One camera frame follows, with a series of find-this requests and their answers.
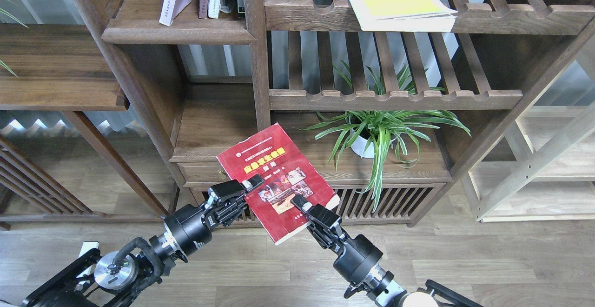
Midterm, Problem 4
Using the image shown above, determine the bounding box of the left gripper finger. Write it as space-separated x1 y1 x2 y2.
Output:
207 175 264 207

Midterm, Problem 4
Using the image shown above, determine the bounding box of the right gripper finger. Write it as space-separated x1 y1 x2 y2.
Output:
291 195 344 240

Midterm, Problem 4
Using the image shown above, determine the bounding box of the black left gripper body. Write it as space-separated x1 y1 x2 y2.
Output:
162 195 247 259

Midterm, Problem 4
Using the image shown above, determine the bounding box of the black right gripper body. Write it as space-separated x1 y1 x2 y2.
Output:
310 223 383 285

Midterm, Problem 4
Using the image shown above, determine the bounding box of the red cover book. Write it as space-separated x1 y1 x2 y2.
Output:
217 123 340 244

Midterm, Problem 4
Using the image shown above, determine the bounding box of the yellow green cover book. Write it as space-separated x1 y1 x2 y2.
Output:
349 0 457 32

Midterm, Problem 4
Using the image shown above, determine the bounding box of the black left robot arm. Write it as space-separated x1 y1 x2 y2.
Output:
22 175 263 307

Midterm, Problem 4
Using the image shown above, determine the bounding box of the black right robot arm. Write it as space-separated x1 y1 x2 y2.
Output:
291 195 479 307

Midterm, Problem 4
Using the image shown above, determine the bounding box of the white plant pot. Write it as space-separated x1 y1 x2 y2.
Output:
351 128 375 159

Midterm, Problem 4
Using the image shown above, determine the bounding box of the green spider plant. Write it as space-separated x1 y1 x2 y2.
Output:
297 60 471 214

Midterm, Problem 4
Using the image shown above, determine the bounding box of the white floor bar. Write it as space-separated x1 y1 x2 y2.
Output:
77 240 99 278

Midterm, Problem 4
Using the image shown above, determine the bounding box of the dark wooden bookshelf cabinet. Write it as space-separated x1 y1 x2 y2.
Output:
73 0 594 226

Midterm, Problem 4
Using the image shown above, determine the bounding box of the dark wooden side table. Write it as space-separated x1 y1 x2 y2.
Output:
0 24 180 230

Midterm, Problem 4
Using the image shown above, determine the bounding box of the green plant leaves left edge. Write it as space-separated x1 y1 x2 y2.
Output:
0 0 29 77

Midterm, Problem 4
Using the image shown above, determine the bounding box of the light wooden shelf frame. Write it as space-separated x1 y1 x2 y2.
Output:
461 103 595 222

